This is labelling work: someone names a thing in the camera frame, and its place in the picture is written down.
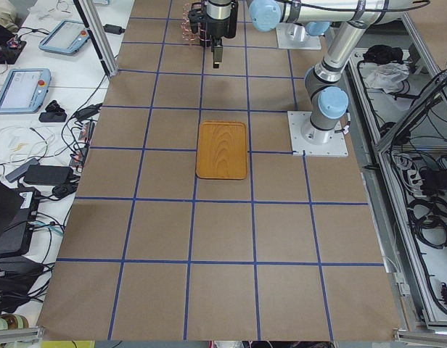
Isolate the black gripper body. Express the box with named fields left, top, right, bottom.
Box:
left=205, top=0, right=238, bottom=39

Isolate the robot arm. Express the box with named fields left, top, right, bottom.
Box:
left=188, top=1, right=429, bottom=139

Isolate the wooden tray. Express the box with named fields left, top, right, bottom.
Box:
left=196, top=120, right=247, bottom=180

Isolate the blue teach pendant far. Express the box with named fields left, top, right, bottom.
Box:
left=38, top=20, right=89, bottom=55

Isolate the blue teach pendant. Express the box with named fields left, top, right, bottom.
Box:
left=0, top=68, right=52, bottom=115
left=38, top=20, right=89, bottom=55

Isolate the white crumpled cloth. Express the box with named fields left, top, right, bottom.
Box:
left=364, top=63, right=409, bottom=94

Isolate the blue teach pendant near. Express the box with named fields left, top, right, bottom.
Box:
left=0, top=68, right=52, bottom=115

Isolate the black power adapter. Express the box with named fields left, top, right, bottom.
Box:
left=23, top=165, right=73, bottom=186

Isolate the black laptop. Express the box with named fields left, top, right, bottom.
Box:
left=0, top=182, right=40, bottom=257

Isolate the copper wire bottle basket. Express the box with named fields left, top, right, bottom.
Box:
left=179, top=2, right=212, bottom=49

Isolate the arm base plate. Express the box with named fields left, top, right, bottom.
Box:
left=287, top=111, right=348, bottom=157
left=276, top=23, right=321, bottom=50

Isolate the aluminium frame post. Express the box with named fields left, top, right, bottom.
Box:
left=73, top=0, right=118, bottom=78

